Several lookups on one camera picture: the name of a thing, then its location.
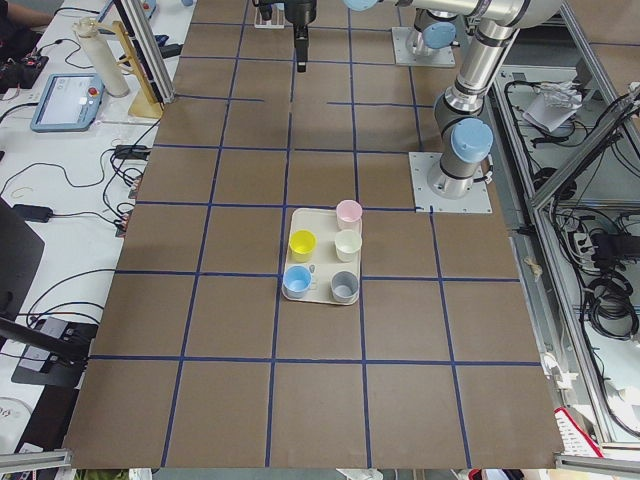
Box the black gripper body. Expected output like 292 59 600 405
284 0 316 25

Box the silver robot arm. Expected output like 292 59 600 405
395 0 561 200
405 9 457 57

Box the pink plastic cup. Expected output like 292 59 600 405
335 199 363 231

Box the yellow plastic cup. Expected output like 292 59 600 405
289 229 317 263

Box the white plastic cup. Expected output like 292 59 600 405
334 229 362 262

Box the blue plastic cup on tray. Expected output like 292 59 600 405
282 265 312 300

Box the grey plastic cup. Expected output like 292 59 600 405
330 271 359 304

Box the wooden mug tree stand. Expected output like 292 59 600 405
97 21 163 119

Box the white cylindrical bottle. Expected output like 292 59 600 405
72 17 130 98

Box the cream rectangular tray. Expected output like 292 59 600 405
281 208 361 305

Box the blue teach pendant tablet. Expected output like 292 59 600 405
30 73 104 133

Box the crumpled white paper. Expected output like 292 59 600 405
523 81 583 133

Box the black monitor stand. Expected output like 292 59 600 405
1 202 98 388

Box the white wire cup rack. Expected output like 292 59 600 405
253 0 285 29

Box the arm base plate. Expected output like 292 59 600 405
391 22 457 68
409 152 493 214

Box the aluminium frame post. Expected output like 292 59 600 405
114 0 175 104

